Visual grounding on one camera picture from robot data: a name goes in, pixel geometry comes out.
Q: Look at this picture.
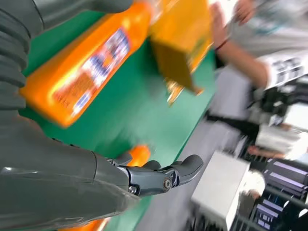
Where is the person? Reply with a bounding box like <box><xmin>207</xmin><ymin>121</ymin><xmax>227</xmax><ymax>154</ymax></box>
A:
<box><xmin>210</xmin><ymin>0</ymin><xmax>308</xmax><ymax>91</ymax></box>

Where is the yellow film-wrapped flat box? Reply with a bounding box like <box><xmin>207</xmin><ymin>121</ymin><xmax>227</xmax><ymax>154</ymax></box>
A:
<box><xmin>148</xmin><ymin>0</ymin><xmax>214</xmax><ymax>106</ymax></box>

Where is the green mat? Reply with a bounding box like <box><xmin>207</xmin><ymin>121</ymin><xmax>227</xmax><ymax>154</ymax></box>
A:
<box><xmin>19</xmin><ymin>11</ymin><xmax>217</xmax><ymax>231</ymax></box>

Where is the white box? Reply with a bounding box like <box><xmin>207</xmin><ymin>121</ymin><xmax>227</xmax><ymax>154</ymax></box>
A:
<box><xmin>191</xmin><ymin>151</ymin><xmax>251</xmax><ymax>231</ymax></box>

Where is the black equipment rack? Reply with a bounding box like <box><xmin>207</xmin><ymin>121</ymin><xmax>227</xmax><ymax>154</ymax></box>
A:
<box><xmin>251</xmin><ymin>157</ymin><xmax>308</xmax><ymax>231</ymax></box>

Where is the red bracelet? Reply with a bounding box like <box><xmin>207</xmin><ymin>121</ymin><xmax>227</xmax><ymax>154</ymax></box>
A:
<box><xmin>214</xmin><ymin>38</ymin><xmax>229</xmax><ymax>51</ymax></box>

